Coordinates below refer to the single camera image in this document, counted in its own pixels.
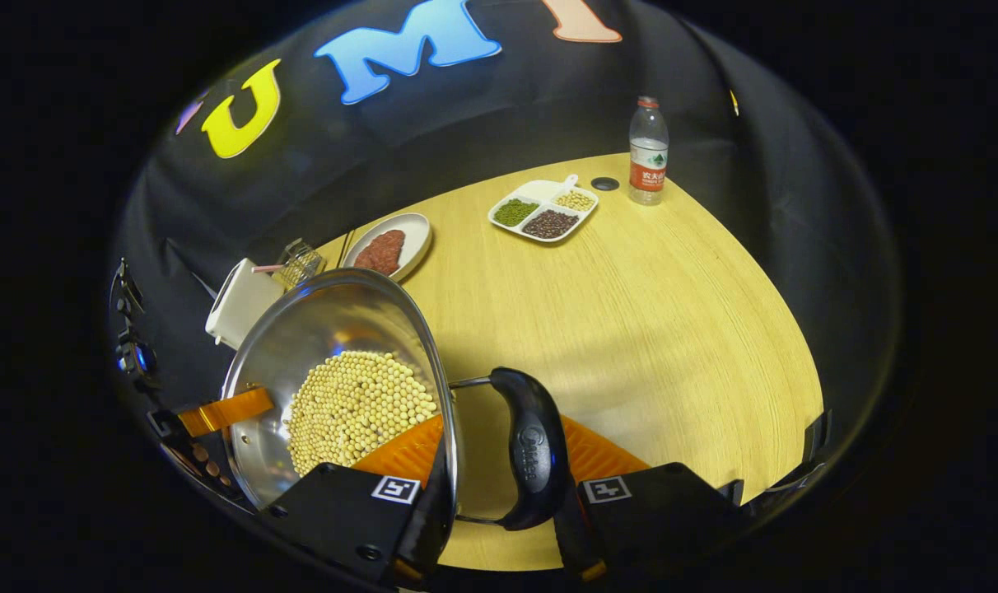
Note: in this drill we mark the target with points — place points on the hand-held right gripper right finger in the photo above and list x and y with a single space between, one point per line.
655 511

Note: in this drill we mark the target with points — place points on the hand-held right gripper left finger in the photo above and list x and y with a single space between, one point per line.
342 511

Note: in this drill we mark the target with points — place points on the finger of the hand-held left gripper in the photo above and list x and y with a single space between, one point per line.
227 409

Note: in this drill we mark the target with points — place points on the steel pot with soybeans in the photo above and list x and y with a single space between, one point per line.
334 329

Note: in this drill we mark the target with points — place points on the white toaster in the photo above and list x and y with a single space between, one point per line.
240 305

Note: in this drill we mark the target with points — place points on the pink stick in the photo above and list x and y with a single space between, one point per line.
264 268

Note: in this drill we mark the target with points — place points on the brown meat piece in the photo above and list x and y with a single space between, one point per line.
369 262
392 243

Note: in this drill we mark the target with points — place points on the round white plate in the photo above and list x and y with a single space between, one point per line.
415 235

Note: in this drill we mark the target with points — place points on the white divided dish with beans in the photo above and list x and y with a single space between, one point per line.
544 210

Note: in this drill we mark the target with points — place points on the black round table grommet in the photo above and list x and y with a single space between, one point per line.
605 184

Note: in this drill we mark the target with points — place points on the clear plastic water bottle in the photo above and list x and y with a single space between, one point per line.
649 156

